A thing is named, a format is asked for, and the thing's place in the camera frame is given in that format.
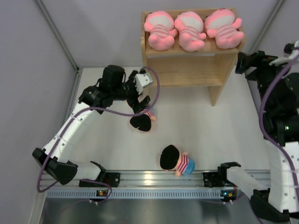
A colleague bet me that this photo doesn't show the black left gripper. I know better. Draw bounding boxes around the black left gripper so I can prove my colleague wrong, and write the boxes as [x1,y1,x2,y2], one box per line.
[112,72,150,114]

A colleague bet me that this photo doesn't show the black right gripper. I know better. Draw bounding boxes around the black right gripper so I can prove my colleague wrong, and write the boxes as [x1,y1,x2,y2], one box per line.
[235,51,294,111]

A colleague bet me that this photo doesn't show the boy doll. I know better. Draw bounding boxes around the boy doll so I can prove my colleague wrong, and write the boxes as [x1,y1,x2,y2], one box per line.
[129,108,157,132]
[159,145,195,177]

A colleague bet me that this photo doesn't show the boy doll front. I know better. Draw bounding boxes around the boy doll front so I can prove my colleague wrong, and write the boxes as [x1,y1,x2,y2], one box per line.
[159,145,195,177]

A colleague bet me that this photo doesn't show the pink plush face down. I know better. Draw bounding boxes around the pink plush face down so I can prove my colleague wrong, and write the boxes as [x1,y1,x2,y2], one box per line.
[175,11,206,52]

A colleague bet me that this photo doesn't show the pink plush with heart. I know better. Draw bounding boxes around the pink plush with heart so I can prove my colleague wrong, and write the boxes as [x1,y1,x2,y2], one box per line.
[144,11,178,51]

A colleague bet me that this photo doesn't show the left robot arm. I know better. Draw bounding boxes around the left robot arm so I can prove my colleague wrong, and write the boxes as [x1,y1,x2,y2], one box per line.
[32,65,153,186]

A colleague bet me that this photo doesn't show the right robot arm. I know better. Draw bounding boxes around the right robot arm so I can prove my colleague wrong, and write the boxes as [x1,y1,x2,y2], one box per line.
[218,48,299,223]

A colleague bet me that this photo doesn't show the wooden two-tier shelf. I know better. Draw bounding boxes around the wooden two-tier shelf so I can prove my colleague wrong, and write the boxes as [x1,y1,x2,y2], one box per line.
[141,8,245,105]

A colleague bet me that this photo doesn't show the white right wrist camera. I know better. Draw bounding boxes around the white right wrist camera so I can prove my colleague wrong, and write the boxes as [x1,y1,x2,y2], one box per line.
[269,40,299,66]

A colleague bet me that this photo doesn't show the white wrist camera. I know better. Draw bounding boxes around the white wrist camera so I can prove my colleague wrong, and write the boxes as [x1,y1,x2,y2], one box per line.
[135,70,153,94]
[269,40,299,66]

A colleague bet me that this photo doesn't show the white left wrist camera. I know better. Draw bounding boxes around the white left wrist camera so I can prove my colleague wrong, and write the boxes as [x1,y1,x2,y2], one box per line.
[135,70,153,94]

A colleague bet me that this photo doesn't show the aluminium right frame post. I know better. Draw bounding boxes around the aluminium right frame post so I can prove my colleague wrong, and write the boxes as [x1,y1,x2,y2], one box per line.
[248,0,286,54]

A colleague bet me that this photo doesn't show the aluminium frame post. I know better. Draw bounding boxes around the aluminium frame post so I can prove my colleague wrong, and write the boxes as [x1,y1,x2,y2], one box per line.
[34,0,79,72]
[248,0,286,54]

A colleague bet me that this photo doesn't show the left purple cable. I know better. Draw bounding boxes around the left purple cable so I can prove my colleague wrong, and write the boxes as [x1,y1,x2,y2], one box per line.
[37,66,161,206]

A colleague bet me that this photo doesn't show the purple cable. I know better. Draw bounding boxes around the purple cable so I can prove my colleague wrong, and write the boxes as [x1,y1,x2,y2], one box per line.
[210,46,299,224]
[37,66,161,206]

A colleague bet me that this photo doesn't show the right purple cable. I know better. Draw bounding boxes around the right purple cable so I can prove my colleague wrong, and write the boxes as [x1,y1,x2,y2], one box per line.
[210,46,299,224]

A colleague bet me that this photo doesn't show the aluminium front rail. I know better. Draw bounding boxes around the aluminium front rail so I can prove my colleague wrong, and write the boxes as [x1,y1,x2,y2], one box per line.
[37,169,271,189]

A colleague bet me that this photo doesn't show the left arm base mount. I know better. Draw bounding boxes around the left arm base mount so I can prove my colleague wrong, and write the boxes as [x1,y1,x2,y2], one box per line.
[79,172,121,188]

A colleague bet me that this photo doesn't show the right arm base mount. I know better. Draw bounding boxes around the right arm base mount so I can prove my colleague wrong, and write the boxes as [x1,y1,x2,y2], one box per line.
[203,172,234,188]

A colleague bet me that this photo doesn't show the grey slotted cable duct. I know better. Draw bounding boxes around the grey slotted cable duct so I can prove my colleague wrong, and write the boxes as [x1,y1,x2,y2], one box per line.
[47,189,228,199]

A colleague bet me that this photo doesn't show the aluminium left frame post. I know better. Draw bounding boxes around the aluminium left frame post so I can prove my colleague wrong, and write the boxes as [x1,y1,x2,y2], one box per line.
[34,0,79,72]

